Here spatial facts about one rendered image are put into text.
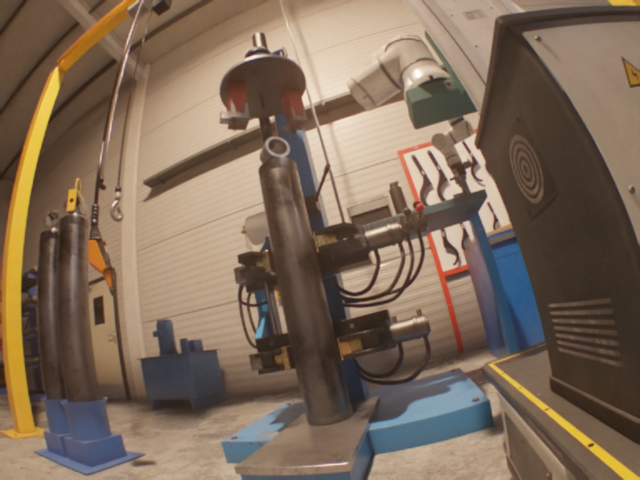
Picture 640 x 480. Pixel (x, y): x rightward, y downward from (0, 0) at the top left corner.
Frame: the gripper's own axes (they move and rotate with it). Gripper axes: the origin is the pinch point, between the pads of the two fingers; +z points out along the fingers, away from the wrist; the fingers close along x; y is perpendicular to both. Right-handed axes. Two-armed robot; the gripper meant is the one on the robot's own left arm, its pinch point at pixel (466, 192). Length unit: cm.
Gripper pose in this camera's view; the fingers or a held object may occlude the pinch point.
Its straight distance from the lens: 179.2
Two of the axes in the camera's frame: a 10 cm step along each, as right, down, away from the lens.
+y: -9.4, 2.8, 2.1
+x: -2.8, -2.3, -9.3
